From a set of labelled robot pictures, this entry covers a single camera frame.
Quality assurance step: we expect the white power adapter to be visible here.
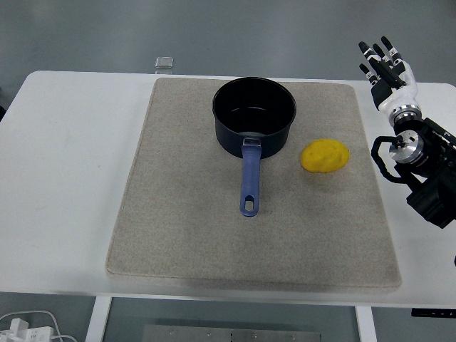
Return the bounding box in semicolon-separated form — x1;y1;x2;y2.
0;318;54;342

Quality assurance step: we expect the black table control panel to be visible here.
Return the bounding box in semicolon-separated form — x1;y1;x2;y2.
410;308;456;318

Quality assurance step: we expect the beige fabric mat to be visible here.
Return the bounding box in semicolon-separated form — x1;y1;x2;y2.
105;77;403;289

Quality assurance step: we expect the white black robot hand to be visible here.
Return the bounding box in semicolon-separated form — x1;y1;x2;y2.
358;35;419;115

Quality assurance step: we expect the white table leg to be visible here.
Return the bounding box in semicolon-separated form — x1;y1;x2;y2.
85;296;113;342
355;305;378;342

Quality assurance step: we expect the dark blue pot with handle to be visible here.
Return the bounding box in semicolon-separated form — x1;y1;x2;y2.
212;77;297;218

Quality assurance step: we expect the white cable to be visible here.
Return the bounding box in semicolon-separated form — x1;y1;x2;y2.
0;310;78;342

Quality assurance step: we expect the grey metal plate with screws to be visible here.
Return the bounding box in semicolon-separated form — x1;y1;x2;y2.
142;323;323;342

